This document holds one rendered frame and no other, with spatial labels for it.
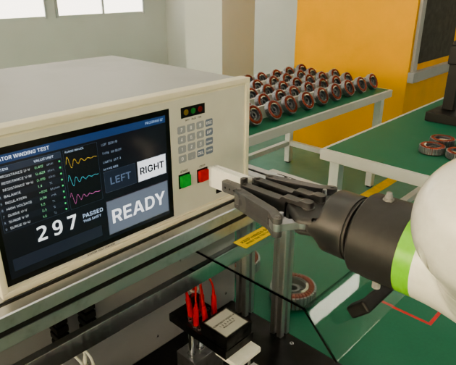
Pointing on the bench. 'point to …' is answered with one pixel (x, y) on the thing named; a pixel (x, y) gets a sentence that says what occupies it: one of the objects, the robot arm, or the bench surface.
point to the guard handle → (362, 307)
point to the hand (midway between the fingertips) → (229, 181)
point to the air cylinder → (200, 357)
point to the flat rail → (121, 316)
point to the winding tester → (215, 197)
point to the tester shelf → (104, 275)
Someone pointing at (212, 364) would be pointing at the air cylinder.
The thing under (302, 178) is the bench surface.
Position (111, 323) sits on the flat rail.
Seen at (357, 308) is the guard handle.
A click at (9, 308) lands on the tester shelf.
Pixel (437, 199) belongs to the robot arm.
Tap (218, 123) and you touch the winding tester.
